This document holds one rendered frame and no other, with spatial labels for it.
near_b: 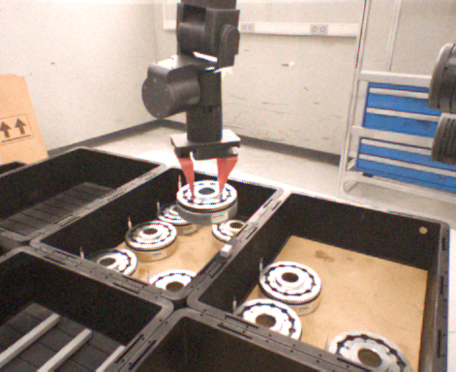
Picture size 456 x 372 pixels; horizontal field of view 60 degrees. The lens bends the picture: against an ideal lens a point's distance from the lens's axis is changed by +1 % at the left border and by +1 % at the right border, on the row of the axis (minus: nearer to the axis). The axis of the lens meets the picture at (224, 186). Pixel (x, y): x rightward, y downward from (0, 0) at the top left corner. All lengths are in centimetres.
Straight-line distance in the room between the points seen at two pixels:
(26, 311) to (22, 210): 38
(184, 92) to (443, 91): 59
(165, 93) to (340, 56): 300
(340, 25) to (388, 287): 283
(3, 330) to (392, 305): 61
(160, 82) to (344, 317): 45
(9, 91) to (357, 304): 316
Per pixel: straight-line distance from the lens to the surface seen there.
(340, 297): 71
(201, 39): 56
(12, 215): 105
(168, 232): 81
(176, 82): 53
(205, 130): 59
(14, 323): 72
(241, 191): 86
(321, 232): 83
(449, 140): 143
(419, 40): 331
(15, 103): 352
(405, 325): 70
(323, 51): 352
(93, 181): 114
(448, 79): 94
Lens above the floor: 127
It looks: 24 degrees down
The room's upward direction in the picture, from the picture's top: straight up
